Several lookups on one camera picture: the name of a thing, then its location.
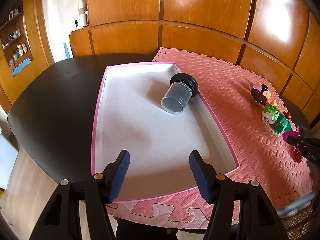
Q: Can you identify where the red toy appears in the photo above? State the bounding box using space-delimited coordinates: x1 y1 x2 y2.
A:
294 150 302 163

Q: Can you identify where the magenta spool toy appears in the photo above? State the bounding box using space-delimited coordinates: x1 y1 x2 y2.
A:
283 130 300 152

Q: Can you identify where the green spool toy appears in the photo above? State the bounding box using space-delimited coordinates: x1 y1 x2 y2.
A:
274 113 292 134

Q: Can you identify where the green white round toy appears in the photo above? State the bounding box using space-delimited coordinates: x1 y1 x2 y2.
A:
262 104 279 125

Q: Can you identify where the brown flower-shaped toy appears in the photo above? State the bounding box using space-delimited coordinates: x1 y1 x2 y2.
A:
250 82 271 106

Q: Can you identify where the pink foam puzzle mat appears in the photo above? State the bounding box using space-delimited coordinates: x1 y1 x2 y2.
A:
107 47 314 229

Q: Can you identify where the black round table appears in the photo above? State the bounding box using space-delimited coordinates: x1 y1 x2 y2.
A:
8 54 155 183

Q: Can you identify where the clear jar with black lid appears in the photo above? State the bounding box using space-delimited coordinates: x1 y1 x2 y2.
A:
161 73 199 114

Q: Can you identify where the pink-rimmed white tray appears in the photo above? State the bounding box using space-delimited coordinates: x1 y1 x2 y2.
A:
91 61 239 202

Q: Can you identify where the wooden cabinet wall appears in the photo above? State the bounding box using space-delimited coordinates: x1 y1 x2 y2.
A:
70 0 319 124

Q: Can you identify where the wooden wall shelf with items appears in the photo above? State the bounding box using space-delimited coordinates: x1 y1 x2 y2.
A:
1 0 33 77

